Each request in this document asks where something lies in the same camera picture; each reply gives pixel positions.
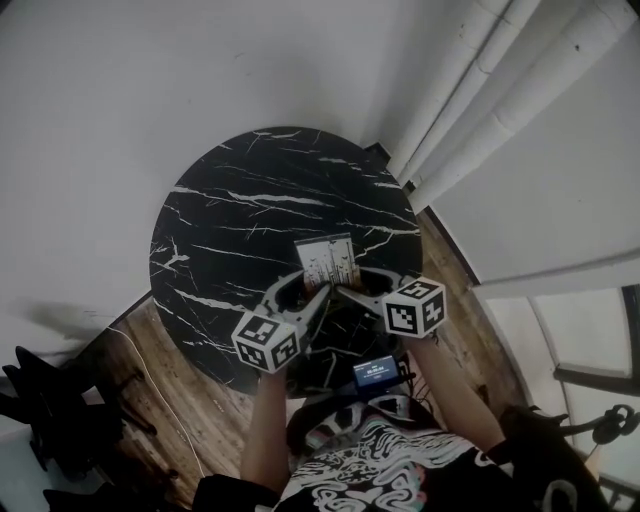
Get white printed card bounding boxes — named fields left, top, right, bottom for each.
left=293, top=233, right=363, bottom=295

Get black office chair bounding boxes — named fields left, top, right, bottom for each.
left=0, top=343, right=159, bottom=512

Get thick white pipe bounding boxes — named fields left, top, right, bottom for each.
left=413, top=0, right=640, bottom=215

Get black printed shirt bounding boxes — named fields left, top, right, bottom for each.
left=192, top=393, right=604, bottom=512

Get black framed window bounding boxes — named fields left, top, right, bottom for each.
left=527, top=283, right=640, bottom=399

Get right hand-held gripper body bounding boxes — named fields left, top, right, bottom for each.
left=381, top=276, right=447, bottom=340

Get person's left forearm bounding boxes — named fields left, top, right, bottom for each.
left=239, top=370, right=297, bottom=495

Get small black screen device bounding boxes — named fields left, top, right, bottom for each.
left=351, top=355, right=402, bottom=397

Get thin white pipe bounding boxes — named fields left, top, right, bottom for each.
left=404, top=0, right=586, bottom=187
left=393, top=0, right=514, bottom=176

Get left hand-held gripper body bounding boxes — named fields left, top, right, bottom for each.
left=231, top=310, right=315, bottom=375

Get round black marble table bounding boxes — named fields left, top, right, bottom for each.
left=148, top=125, right=424, bottom=399

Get black headphones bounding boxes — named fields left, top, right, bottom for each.
left=591, top=403, right=640, bottom=447

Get white floor cable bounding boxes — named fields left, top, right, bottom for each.
left=108, top=325, right=207, bottom=477

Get person's right forearm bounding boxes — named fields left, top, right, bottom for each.
left=405, top=333, right=507, bottom=447

